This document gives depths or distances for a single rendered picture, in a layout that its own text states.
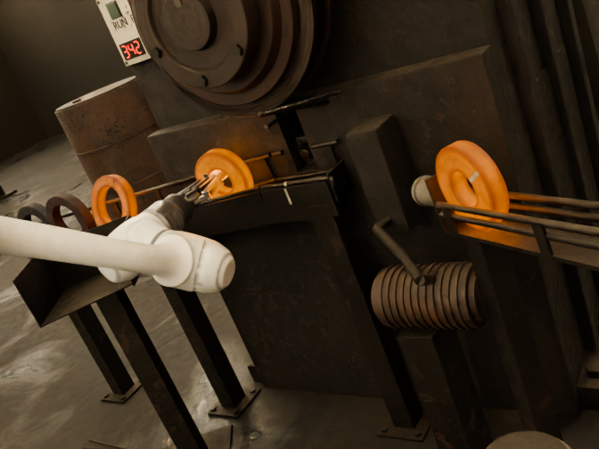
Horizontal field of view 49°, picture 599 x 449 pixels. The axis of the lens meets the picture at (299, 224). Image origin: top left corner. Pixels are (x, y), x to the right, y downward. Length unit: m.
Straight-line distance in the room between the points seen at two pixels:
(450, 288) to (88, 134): 3.31
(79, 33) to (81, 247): 10.25
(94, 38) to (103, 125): 6.99
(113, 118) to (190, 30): 2.89
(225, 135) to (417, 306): 0.68
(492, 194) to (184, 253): 0.57
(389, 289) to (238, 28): 0.58
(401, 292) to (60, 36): 10.72
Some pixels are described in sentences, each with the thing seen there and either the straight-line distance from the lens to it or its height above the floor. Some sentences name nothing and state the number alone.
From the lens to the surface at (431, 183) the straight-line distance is 1.21.
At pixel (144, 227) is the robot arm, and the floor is 0.78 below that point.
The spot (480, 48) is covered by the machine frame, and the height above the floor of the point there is 0.87.
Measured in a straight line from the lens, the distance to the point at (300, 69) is 1.37.
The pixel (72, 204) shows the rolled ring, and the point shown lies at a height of 0.74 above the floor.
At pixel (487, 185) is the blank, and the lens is 1.09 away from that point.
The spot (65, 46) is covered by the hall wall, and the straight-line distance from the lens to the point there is 11.76.
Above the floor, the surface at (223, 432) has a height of 0.01.
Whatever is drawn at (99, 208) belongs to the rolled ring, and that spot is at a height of 0.71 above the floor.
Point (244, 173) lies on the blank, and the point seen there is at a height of 0.75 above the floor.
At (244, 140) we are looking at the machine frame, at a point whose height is 0.80.
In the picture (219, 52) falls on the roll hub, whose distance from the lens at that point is 1.37.
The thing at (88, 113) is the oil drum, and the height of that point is 0.80.
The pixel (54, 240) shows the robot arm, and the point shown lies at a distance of 1.19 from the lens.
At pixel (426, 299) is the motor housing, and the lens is 1.29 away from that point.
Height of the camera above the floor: 1.13
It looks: 20 degrees down
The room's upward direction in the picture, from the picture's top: 22 degrees counter-clockwise
